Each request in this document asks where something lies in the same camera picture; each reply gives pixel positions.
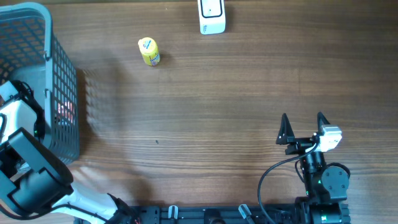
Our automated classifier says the grey plastic mesh basket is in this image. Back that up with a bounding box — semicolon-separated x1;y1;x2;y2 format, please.
1;2;80;164

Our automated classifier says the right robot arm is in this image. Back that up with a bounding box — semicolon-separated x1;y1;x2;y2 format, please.
276;113;351;224

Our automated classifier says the yellow mentos gum bottle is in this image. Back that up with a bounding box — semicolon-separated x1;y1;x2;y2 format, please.
138;37;160;67

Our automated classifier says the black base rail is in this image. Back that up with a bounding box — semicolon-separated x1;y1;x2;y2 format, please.
73;203;351;224

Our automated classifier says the black right camera cable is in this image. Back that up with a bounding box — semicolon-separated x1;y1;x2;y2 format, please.
257;141;320;224

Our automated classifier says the white barcode scanner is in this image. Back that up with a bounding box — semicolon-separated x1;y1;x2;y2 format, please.
197;0;226;35

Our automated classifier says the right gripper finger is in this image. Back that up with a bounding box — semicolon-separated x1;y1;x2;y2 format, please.
275;113;295;145
317;111;330;129

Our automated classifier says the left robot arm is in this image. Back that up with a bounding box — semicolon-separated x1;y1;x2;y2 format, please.
1;80;140;223

